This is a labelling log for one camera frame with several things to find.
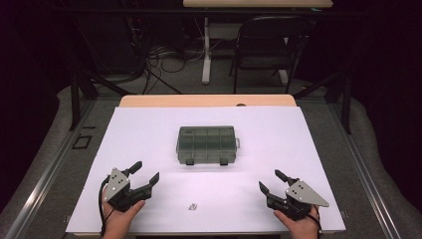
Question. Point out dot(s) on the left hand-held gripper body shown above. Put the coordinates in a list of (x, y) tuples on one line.
[(116, 186)]

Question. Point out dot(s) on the grey transparent compartment box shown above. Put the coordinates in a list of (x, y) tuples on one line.
[(205, 144)]

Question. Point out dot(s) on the aluminium floor rail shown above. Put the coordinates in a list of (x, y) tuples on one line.
[(365, 179), (43, 179)]

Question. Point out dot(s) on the person's left hand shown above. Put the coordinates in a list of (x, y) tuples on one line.
[(119, 224)]

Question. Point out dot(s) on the black folding chair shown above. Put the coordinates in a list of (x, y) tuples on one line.
[(265, 43)]

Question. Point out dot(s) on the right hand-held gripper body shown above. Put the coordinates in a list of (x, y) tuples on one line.
[(302, 194)]

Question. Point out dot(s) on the small metal screw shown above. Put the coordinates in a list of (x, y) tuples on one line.
[(192, 206)]

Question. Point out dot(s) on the person's right hand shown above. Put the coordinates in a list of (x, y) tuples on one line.
[(303, 229)]

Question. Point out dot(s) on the wooden table with white legs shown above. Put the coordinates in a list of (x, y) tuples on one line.
[(255, 3)]

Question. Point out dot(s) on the black metal frame stand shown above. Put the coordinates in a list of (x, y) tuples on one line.
[(75, 99), (346, 103)]

